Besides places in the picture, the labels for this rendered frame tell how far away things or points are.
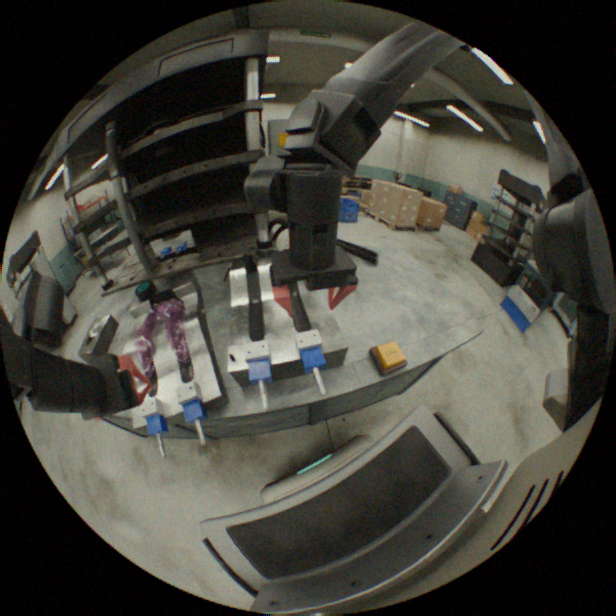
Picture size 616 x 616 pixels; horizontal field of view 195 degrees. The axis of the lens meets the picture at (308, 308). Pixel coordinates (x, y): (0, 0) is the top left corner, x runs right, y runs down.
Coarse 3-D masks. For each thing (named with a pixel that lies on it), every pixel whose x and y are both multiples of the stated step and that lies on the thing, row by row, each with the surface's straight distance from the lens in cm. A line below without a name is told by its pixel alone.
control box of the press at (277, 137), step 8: (272, 120) 108; (280, 120) 108; (288, 120) 109; (272, 128) 107; (280, 128) 107; (272, 136) 106; (280, 136) 107; (272, 144) 106; (280, 144) 106; (272, 152) 105
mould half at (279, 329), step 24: (240, 264) 59; (264, 264) 57; (240, 288) 54; (264, 288) 52; (240, 312) 49; (264, 312) 47; (312, 312) 45; (240, 336) 43; (288, 336) 40; (336, 336) 41; (240, 360) 39; (288, 360) 37; (336, 360) 43; (240, 384) 45
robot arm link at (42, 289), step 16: (32, 272) 26; (32, 288) 25; (48, 288) 25; (32, 304) 24; (48, 304) 24; (16, 320) 25; (32, 320) 24; (48, 320) 24; (16, 336) 20; (16, 352) 19; (16, 368) 19; (16, 384) 19; (16, 400) 27
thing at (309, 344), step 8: (296, 336) 37; (304, 336) 37; (312, 336) 37; (296, 344) 37; (304, 344) 36; (312, 344) 36; (320, 344) 36; (304, 352) 36; (312, 352) 36; (320, 352) 36; (304, 360) 35; (312, 360) 35; (320, 360) 35; (304, 368) 35; (312, 368) 35; (320, 368) 36; (320, 376) 35; (320, 384) 34; (320, 392) 34
